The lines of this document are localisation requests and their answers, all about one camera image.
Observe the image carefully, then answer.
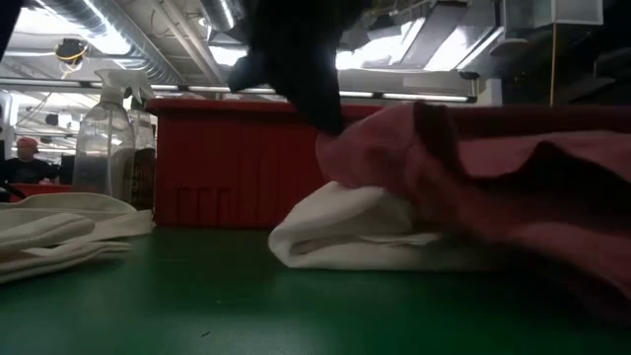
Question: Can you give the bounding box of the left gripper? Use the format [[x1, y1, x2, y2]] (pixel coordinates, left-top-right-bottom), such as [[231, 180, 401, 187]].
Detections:
[[226, 0, 371, 137]]

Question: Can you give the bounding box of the maroon garment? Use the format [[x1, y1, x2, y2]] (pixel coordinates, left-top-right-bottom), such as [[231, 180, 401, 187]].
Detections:
[[315, 101, 631, 317]]

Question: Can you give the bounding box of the white linen shirt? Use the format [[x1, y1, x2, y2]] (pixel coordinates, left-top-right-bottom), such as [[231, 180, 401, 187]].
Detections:
[[268, 180, 494, 272]]

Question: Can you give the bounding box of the red plastic laundry bin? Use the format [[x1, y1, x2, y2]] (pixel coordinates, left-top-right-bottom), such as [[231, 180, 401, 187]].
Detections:
[[145, 97, 415, 229]]

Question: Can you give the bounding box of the long ceiling light bar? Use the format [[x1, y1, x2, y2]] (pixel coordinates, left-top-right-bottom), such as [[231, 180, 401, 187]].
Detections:
[[2, 78, 478, 104]]

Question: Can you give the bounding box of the green table mat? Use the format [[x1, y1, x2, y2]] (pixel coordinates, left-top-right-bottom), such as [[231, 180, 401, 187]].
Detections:
[[0, 226, 631, 355]]

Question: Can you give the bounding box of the clear spray bottle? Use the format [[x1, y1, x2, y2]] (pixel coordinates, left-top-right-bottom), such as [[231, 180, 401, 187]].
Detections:
[[72, 68, 149, 203]]

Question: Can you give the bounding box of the white canvas tote bag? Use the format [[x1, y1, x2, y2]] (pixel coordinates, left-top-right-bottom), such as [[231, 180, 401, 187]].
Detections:
[[0, 191, 155, 285]]

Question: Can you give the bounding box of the red crate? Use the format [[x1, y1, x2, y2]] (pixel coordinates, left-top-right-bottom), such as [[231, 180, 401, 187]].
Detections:
[[8, 182, 73, 198]]

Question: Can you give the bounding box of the person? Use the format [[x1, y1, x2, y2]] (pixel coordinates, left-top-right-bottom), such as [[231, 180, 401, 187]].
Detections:
[[4, 136, 59, 184]]

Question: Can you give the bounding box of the yellow hanging cable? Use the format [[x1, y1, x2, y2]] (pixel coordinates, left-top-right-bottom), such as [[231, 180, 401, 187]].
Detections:
[[549, 23, 558, 107]]

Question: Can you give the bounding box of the black ceiling cable reel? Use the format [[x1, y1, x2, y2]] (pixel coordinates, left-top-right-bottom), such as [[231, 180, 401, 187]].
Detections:
[[53, 37, 91, 66]]

